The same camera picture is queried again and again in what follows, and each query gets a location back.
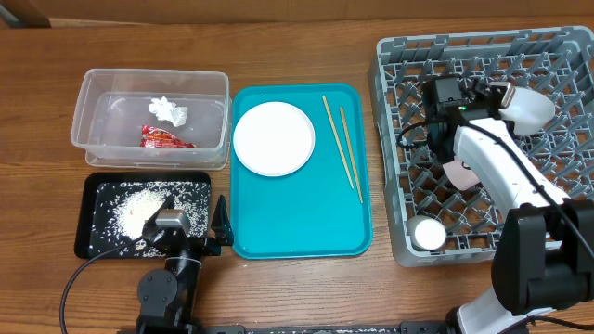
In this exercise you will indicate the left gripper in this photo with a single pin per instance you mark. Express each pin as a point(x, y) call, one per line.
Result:
point(221, 227)

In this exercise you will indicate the grey bowl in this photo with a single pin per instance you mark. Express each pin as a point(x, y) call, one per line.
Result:
point(527, 109)

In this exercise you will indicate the pile of rice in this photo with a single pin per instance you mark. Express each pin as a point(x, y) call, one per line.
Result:
point(122, 208)

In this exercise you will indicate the red snack wrapper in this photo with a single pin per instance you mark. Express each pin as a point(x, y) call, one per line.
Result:
point(154, 137)

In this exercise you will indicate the white tissue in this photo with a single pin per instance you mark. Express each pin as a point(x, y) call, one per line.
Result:
point(168, 111)

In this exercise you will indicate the small white cup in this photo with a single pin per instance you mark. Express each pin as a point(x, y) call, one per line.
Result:
point(426, 233)

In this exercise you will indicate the wooden chopstick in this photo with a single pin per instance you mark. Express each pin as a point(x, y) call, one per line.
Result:
point(351, 154)
point(338, 141)

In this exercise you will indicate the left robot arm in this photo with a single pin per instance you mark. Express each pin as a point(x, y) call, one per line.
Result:
point(167, 295)

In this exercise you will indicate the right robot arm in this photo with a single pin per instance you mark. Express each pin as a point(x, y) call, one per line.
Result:
point(544, 257)

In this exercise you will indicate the grey dishwasher rack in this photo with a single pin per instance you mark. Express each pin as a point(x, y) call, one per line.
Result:
point(556, 62)

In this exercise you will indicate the black tray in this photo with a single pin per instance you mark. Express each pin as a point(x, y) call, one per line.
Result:
point(89, 196)

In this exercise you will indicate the large white plate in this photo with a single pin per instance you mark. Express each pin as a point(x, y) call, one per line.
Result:
point(274, 139)

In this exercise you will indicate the teal serving tray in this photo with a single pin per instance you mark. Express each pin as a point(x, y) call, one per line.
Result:
point(312, 212)

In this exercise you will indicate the clear plastic bin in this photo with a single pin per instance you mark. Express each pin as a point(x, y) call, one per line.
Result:
point(113, 105)

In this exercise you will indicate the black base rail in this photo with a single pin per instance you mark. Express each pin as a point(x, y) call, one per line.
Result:
point(406, 327)

